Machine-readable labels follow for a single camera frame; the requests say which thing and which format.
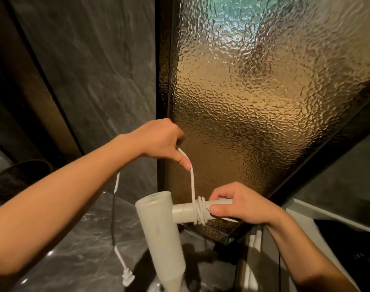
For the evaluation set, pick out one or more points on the narrow textured glass panel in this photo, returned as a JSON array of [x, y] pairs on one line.
[[26, 88]]

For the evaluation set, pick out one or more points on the textured amber glass door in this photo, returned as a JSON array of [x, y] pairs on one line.
[[258, 97]]

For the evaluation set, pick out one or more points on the person's right forearm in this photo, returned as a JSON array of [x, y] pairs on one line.
[[306, 261]]

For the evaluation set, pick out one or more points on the person's right hand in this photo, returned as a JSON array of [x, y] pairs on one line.
[[248, 203]]

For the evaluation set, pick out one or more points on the person's left hand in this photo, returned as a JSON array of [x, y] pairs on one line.
[[157, 138]]

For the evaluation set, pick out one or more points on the white sink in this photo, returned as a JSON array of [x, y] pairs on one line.
[[303, 218]]

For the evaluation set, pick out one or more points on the person's left forearm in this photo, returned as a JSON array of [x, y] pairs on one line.
[[57, 209]]

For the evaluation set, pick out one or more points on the white vanity cabinet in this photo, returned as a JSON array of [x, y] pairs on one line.
[[251, 261]]

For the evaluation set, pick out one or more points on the white hair dryer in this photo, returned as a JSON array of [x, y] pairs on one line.
[[160, 231]]

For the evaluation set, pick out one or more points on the black waste bin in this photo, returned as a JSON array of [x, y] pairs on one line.
[[17, 179]]

